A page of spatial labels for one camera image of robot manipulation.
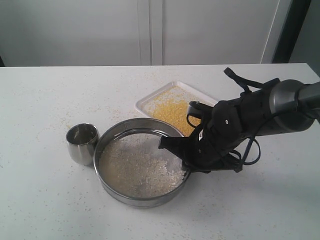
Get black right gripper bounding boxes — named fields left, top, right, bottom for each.
left=158, top=94, right=272, bottom=173

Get round stainless steel sieve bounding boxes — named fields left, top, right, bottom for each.
left=93, top=117, right=191, bottom=208

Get stainless steel cup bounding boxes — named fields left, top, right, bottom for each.
left=65, top=123, right=100, bottom=166

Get yellow millet grains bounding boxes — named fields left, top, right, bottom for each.
left=98, top=139, right=187, bottom=198

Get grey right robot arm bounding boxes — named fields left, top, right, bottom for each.
left=158, top=79, right=320, bottom=173

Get sifted yellow millet pile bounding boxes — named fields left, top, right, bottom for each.
left=144, top=86, right=200, bottom=137

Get white plastic tray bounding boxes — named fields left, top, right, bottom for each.
left=135, top=81, right=218, bottom=137

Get white cabinet doors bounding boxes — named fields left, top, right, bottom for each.
left=0, top=0, right=292, bottom=67

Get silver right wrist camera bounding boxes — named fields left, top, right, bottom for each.
left=187, top=101, right=201, bottom=118

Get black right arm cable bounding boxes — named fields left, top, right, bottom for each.
left=186, top=66, right=281, bottom=166

